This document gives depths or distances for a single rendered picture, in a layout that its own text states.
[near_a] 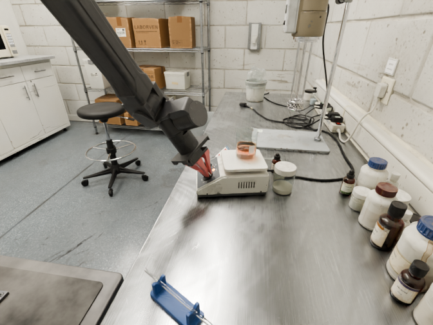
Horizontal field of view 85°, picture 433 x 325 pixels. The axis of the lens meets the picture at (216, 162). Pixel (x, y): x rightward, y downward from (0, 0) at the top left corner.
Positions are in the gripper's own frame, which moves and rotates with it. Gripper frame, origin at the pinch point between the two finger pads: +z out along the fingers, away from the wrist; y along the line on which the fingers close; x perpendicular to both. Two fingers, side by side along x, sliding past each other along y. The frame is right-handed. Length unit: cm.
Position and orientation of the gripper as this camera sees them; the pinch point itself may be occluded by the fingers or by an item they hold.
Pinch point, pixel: (207, 173)
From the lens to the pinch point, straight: 66.1
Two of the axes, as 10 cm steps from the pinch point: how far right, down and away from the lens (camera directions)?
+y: 5.4, -6.7, 5.1
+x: -6.8, 0.1, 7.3
